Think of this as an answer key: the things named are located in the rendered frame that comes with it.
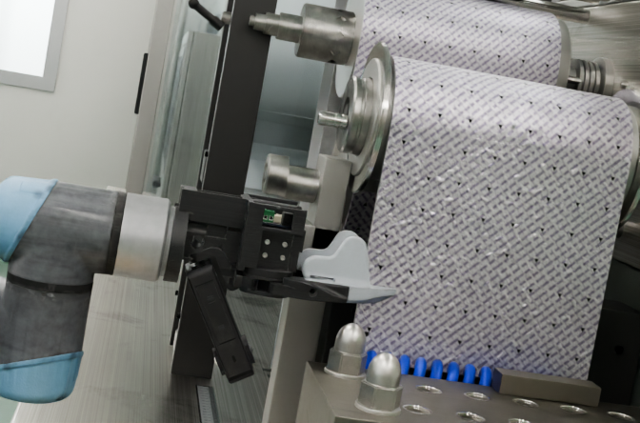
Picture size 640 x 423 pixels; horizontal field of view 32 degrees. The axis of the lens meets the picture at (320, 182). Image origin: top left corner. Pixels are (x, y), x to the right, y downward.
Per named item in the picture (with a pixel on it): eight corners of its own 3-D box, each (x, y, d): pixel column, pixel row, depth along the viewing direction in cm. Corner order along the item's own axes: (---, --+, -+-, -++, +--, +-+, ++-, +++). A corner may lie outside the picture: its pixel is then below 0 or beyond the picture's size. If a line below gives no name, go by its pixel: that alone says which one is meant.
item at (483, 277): (345, 366, 103) (381, 171, 102) (581, 398, 107) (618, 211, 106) (346, 367, 103) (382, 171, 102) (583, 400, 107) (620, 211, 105)
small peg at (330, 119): (319, 108, 105) (320, 113, 104) (348, 112, 105) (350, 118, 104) (316, 121, 105) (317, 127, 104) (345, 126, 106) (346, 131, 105)
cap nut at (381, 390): (350, 398, 88) (361, 343, 88) (394, 404, 89) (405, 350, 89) (359, 412, 85) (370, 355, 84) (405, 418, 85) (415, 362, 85)
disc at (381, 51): (339, 183, 115) (365, 42, 114) (344, 184, 115) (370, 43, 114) (365, 202, 101) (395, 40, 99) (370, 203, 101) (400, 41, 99)
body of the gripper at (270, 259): (315, 212, 97) (179, 191, 95) (298, 308, 98) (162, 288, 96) (304, 202, 105) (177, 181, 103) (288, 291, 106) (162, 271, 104)
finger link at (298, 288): (351, 290, 98) (253, 274, 96) (349, 307, 98) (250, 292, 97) (344, 279, 102) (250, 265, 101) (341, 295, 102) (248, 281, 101)
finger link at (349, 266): (410, 247, 99) (310, 231, 98) (398, 312, 100) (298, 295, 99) (404, 242, 102) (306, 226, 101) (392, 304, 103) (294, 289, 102)
